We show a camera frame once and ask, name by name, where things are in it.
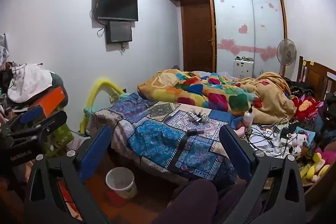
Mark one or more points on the yellow foam tube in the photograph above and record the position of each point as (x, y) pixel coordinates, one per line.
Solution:
(101, 83)

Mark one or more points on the red floral box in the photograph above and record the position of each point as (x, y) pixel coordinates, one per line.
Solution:
(67, 188)

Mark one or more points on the blue patchwork bedspread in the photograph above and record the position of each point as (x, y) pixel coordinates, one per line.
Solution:
(152, 134)

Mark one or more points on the orange box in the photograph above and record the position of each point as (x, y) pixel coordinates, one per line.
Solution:
(51, 100)

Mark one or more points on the red plush toy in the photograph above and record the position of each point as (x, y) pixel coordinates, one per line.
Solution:
(305, 107)

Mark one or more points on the pink plush toy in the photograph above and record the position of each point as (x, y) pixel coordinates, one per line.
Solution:
(240, 131)

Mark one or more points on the colourful heart blanket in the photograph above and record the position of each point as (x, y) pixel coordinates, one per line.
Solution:
(210, 92)

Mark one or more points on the white kitten plush toy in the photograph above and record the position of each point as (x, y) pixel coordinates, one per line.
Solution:
(298, 140)

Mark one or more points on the green bag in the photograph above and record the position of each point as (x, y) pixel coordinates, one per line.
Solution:
(61, 134)

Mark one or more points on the white appliance box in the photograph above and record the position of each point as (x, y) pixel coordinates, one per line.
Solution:
(242, 69)

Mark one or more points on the white waste bin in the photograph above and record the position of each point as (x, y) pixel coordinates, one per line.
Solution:
(123, 187)

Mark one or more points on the standing fan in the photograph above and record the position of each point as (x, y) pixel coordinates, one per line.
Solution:
(286, 52)

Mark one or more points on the small black wall monitor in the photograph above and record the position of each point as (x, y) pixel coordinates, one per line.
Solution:
(119, 32)

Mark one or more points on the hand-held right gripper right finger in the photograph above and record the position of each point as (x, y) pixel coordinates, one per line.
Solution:
(236, 153)

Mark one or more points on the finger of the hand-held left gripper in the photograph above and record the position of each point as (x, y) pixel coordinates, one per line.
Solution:
(31, 113)
(52, 121)

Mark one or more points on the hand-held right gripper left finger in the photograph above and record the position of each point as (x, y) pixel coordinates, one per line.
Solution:
(95, 150)

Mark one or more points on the brown wooden door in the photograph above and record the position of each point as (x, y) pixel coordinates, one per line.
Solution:
(197, 37)

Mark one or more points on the white cloth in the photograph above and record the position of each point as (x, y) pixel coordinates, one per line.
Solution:
(29, 79)

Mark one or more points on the clear pen with black cap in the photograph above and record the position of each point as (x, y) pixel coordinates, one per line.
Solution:
(195, 132)

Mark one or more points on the black bag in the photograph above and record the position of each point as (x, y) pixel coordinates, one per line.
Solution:
(302, 88)

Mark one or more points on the black wall television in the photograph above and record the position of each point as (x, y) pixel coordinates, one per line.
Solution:
(118, 3)

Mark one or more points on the wooden headboard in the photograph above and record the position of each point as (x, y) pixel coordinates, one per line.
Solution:
(315, 74)

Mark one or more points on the person's leg in dark trousers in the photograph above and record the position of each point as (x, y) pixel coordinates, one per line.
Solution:
(194, 200)

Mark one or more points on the yellow plush toy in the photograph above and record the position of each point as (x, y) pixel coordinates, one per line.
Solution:
(315, 166)

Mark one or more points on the white pump bottle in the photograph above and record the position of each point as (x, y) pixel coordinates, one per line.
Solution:
(248, 117)

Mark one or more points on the wooden wardrobe with sliding doors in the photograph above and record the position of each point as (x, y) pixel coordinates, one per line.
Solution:
(231, 29)

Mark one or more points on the pink heart stickers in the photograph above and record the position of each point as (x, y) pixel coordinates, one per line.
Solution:
(242, 29)

